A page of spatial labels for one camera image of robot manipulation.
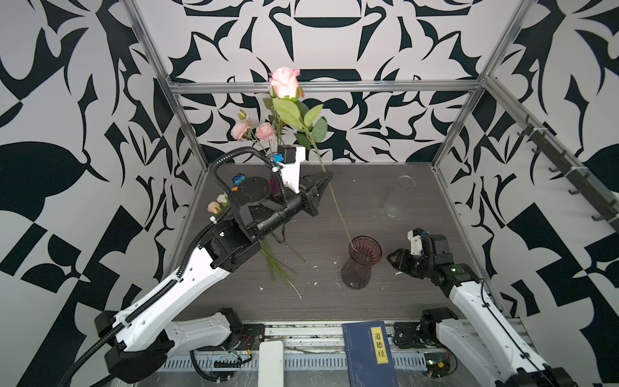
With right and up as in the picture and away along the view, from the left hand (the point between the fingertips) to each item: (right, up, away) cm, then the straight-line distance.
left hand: (325, 167), depth 54 cm
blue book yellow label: (+14, -54, +18) cm, 59 cm away
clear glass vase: (+31, -12, +49) cm, 59 cm away
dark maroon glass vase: (+13, -24, +22) cm, 35 cm away
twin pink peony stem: (-27, +15, +31) cm, 44 cm away
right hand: (+24, -27, +29) cm, 47 cm away
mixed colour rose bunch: (-14, -32, +36) cm, 50 cm away
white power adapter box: (-14, -52, +13) cm, 56 cm away
